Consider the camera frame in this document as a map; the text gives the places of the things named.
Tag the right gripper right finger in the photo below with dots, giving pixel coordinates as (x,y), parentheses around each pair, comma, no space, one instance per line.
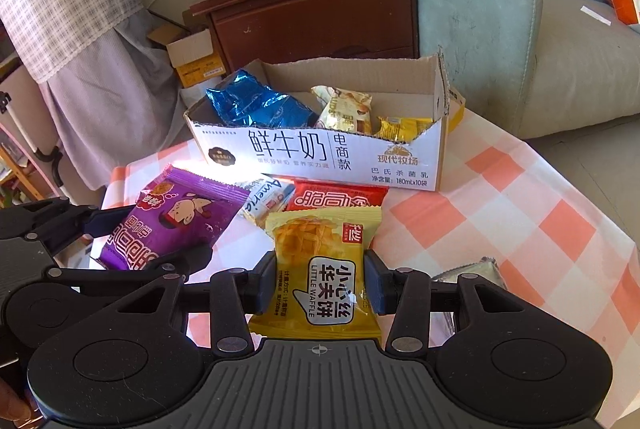
(405,294)

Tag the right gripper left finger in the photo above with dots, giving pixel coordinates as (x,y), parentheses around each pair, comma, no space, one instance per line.
(234,294)

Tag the silver foil snack packet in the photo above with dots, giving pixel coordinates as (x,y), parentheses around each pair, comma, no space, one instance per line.
(486,268)

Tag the purple noodle snack bag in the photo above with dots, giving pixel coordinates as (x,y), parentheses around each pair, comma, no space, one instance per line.
(177,210)

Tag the light blue Ameria packet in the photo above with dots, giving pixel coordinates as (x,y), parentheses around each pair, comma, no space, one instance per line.
(267,195)

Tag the red noodle snack bag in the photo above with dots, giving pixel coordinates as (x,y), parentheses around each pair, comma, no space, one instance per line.
(320,194)

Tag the white milk carton tray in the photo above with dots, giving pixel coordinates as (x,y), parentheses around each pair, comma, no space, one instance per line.
(408,87)

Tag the cream croissant bag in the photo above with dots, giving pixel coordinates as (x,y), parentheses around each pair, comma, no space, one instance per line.
(343,110)

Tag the blue foil snack bag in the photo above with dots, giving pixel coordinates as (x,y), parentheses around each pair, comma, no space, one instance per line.
(245,101)

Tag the yellow waffle packet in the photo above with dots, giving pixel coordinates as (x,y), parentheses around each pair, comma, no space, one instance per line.
(320,291)
(402,129)

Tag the person's left hand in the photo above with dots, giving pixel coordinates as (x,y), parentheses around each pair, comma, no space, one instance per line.
(12,407)

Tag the pink checkered tablecloth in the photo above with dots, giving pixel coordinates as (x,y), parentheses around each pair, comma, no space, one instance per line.
(554,248)

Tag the pink folding chair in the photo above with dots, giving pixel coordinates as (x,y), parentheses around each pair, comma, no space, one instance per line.
(27,122)

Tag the white plastic sack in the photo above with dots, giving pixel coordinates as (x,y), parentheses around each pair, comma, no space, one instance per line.
(192,95)

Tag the open cardboard box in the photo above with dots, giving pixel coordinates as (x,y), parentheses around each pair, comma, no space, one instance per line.
(192,55)

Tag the beige sofa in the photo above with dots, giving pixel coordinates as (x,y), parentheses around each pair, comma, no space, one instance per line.
(586,69)

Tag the dark wooden cabinet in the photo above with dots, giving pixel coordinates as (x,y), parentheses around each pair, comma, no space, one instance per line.
(282,31)

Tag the light blue sofa cushion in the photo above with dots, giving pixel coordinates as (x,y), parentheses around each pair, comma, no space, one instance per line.
(489,47)

